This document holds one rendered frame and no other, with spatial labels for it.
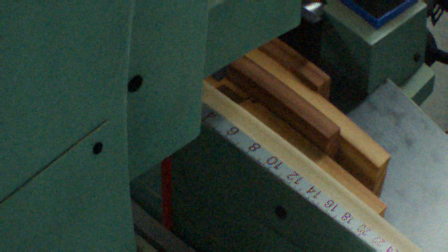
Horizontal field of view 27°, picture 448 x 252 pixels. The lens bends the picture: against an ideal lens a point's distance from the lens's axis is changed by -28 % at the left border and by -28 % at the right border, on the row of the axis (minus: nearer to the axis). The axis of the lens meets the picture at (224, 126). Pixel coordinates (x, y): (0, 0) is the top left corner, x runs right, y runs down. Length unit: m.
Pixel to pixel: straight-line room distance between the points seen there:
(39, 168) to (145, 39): 0.13
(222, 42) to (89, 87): 0.23
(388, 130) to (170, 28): 0.31
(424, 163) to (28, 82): 0.48
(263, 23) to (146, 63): 0.16
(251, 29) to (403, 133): 0.20
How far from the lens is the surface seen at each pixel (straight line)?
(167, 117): 0.75
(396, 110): 0.98
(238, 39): 0.83
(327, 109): 0.89
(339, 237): 0.81
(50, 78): 0.57
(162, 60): 0.71
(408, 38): 1.02
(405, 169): 0.93
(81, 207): 0.65
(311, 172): 0.84
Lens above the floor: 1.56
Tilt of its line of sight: 45 degrees down
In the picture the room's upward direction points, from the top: 4 degrees clockwise
